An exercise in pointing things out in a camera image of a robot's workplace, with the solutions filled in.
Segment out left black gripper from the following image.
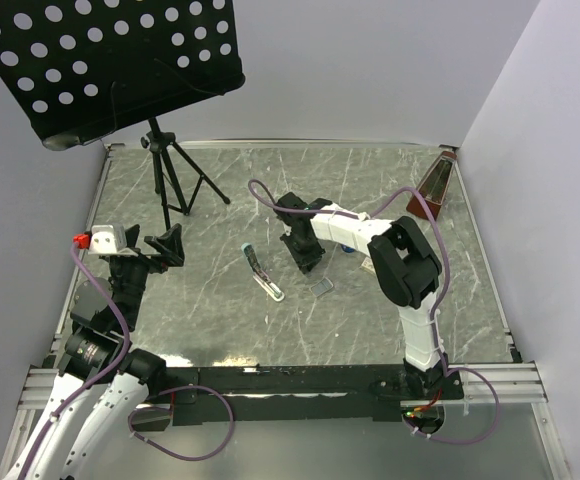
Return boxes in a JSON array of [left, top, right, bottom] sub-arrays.
[[110, 222, 183, 328]]

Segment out staple strip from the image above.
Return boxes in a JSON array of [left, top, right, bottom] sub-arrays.
[[310, 278, 334, 297]]

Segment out light blue white stapler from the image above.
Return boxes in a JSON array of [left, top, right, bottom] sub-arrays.
[[241, 243, 285, 302]]

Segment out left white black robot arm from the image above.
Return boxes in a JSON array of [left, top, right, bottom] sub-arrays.
[[6, 224, 185, 479]]

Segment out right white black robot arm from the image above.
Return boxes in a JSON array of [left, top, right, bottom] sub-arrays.
[[133, 193, 447, 398]]

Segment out small staple box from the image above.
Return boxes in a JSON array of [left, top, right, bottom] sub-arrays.
[[361, 258, 375, 273]]

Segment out brown wooden metronome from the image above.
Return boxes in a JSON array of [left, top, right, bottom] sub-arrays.
[[417, 150, 457, 219]]

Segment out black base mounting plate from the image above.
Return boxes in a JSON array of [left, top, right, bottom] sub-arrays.
[[107, 363, 466, 427]]

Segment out black music stand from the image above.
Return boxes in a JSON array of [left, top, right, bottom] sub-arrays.
[[0, 0, 247, 229]]

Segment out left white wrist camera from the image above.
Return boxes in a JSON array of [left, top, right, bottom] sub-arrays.
[[73, 224, 128, 256]]

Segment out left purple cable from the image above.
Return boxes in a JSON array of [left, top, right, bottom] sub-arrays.
[[17, 242, 132, 480]]

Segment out aluminium frame rail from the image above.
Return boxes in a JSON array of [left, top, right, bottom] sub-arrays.
[[460, 363, 547, 404]]

